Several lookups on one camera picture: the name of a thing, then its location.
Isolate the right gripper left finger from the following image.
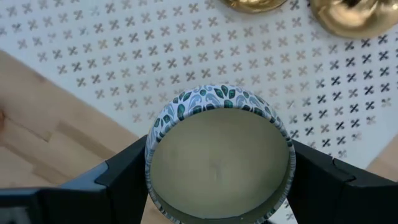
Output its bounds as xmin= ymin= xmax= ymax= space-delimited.
xmin=40 ymin=135 xmax=149 ymax=224

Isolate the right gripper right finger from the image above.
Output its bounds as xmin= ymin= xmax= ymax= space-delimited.
xmin=287 ymin=139 xmax=398 ymax=224

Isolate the blue green patterned candle tin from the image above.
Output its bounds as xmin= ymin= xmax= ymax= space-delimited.
xmin=144 ymin=83 xmax=297 ymax=224

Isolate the gold candlestick holder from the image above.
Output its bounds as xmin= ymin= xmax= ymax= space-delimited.
xmin=219 ymin=0 xmax=289 ymax=14
xmin=309 ymin=0 xmax=398 ymax=40

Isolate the white perforated metal shelf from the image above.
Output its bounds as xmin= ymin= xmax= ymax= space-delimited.
xmin=0 ymin=0 xmax=398 ymax=224

